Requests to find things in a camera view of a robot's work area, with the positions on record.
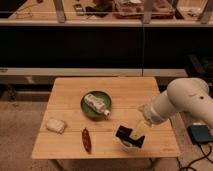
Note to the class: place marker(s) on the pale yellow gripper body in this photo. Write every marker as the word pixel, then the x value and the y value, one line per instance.
pixel 140 130

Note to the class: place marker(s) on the white labelled plastic bottle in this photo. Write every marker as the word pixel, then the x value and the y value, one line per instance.
pixel 96 104

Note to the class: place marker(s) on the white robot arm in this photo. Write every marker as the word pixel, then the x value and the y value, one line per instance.
pixel 189 95

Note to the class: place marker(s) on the black flat card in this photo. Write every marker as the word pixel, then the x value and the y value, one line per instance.
pixel 124 133

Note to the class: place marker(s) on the white cup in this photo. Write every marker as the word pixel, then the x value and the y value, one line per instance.
pixel 127 147

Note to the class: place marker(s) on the red chili pepper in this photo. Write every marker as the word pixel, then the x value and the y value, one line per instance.
pixel 86 140

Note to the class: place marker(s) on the green round bowl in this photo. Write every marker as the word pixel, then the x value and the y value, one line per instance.
pixel 89 112

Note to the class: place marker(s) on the dark blue box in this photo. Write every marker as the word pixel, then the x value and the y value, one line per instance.
pixel 199 134

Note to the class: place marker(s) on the wooden table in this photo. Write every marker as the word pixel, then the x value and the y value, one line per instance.
pixel 127 94

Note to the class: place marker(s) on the red basket on shelf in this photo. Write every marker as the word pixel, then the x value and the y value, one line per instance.
pixel 161 9

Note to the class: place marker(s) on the black cloth on shelf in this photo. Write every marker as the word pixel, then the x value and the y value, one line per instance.
pixel 99 10

